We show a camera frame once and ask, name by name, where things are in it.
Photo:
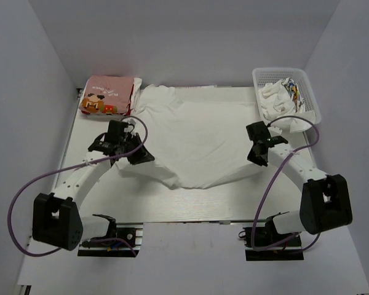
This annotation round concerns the crumpled white shirt in basket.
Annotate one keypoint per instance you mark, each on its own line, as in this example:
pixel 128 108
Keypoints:
pixel 283 98

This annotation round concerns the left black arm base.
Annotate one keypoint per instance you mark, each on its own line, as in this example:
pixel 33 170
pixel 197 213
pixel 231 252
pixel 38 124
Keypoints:
pixel 125 244

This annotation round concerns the pink folded t shirt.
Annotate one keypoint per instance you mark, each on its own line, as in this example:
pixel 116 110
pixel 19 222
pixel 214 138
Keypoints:
pixel 107 95

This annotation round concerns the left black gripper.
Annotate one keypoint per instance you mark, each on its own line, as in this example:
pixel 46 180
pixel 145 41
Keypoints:
pixel 143 155

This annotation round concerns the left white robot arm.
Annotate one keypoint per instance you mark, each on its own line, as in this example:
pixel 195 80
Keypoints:
pixel 56 217

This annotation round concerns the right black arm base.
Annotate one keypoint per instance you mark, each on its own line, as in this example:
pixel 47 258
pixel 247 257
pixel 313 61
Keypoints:
pixel 286 250

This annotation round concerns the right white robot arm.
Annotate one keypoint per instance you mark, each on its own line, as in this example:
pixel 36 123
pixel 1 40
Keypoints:
pixel 325 202

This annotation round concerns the white plastic basket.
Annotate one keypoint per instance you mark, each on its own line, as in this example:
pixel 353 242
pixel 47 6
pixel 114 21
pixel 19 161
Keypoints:
pixel 291 124

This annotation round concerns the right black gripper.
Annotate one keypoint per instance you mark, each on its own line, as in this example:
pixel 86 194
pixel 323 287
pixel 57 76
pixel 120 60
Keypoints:
pixel 253 158

